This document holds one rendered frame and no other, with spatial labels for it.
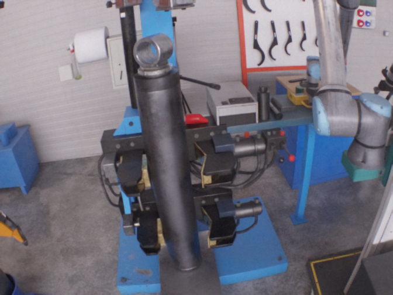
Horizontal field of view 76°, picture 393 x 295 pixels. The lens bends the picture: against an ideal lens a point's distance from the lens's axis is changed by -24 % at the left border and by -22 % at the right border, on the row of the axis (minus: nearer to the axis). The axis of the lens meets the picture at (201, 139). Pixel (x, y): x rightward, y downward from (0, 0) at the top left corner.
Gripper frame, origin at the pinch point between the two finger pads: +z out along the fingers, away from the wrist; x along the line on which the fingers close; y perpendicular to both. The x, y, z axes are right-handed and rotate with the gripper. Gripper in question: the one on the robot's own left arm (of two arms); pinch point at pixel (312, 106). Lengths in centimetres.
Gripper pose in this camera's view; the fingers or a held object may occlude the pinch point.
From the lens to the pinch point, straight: 200.9
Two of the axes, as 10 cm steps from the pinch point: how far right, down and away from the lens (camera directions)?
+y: 9.9, -1.3, 0.7
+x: -1.2, -4.6, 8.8
